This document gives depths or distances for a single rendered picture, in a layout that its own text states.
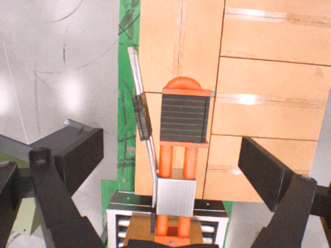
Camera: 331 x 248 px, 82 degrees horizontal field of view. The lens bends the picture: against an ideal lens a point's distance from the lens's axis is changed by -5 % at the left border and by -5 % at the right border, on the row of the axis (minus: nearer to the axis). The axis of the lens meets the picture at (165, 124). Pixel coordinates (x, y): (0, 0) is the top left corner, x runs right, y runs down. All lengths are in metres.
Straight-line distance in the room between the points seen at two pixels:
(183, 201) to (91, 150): 0.22
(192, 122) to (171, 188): 0.11
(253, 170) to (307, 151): 1.17
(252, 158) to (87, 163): 0.13
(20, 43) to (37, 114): 0.58
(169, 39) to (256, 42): 0.42
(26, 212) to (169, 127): 0.96
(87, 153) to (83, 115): 1.60
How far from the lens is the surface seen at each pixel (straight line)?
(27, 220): 1.19
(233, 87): 1.08
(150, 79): 1.03
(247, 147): 0.18
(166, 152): 0.32
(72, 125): 1.80
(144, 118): 0.29
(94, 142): 0.17
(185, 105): 0.28
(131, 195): 1.37
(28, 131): 2.05
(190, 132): 0.29
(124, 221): 1.38
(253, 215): 2.14
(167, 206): 0.36
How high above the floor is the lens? 1.57
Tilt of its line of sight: 77 degrees down
